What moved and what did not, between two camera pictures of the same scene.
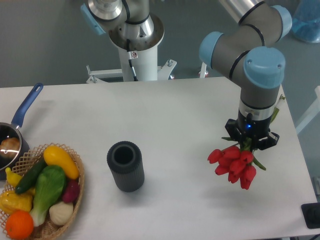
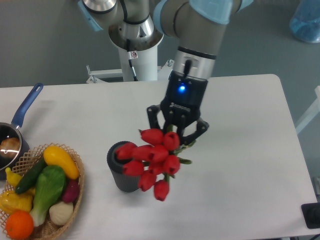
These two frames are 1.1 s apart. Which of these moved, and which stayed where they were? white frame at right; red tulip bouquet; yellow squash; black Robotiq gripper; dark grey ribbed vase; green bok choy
Moved: red tulip bouquet; black Robotiq gripper
Stayed: yellow squash; dark grey ribbed vase; green bok choy; white frame at right
